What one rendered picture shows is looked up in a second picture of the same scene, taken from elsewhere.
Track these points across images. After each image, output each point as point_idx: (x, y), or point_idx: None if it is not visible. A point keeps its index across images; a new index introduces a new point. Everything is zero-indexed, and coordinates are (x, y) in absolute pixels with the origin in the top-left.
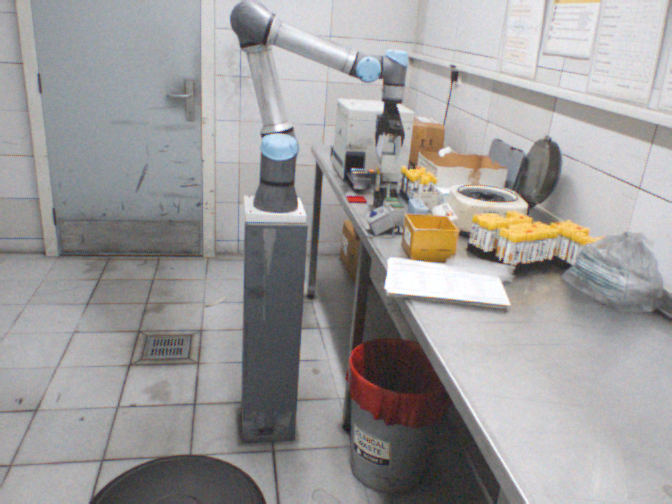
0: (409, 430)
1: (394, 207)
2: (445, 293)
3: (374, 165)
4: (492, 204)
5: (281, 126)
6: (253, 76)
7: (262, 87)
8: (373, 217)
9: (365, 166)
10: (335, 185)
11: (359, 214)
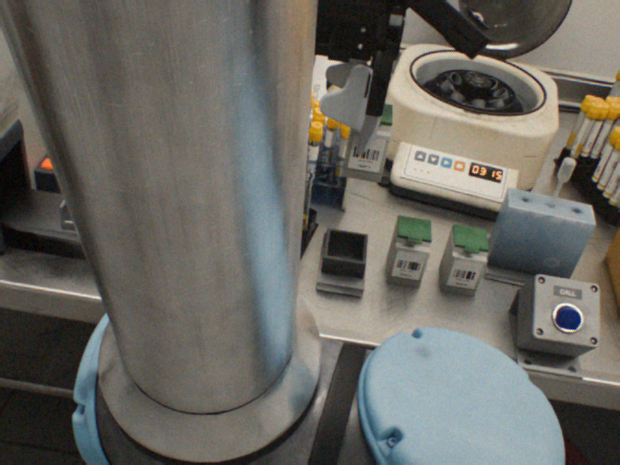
0: None
1: (488, 250)
2: None
3: (41, 141)
4: (549, 104)
5: (304, 326)
6: (216, 174)
7: (288, 212)
8: (585, 325)
9: (28, 162)
10: (33, 290)
11: (378, 330)
